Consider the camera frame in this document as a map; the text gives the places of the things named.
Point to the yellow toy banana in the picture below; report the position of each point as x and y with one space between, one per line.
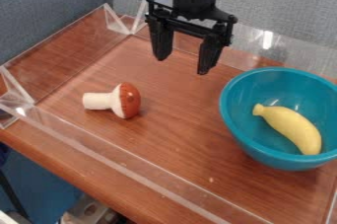
293 126

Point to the brown and white toy mushroom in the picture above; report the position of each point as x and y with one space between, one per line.
123 101

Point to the blue plastic bowl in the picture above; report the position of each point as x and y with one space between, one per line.
280 87

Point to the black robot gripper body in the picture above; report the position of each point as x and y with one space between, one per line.
193 17

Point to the clear acrylic barrier wall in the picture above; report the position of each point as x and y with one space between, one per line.
168 166

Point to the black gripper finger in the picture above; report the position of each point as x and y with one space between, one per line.
209 51
161 36

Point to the grey metal bracket under table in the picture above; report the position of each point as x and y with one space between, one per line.
89 211

